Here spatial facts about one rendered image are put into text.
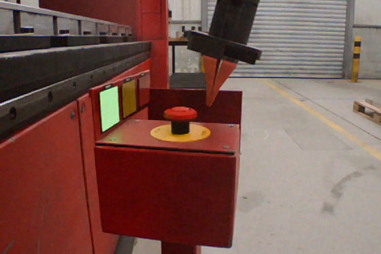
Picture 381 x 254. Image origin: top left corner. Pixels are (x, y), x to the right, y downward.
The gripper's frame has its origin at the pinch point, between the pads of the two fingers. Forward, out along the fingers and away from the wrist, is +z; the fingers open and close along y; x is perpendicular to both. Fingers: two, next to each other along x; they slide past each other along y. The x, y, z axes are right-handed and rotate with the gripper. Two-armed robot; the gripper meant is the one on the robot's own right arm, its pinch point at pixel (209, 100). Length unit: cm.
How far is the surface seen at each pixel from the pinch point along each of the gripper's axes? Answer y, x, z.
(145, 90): 10.4, -1.7, 1.9
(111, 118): 10.0, 11.3, 3.1
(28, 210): 20.1, 12.1, 20.5
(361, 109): -163, -354, 38
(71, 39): 40.4, -27.6, 1.7
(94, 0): 100, -146, -7
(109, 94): 10.8, 11.6, 0.1
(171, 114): 3.0, 11.6, 0.2
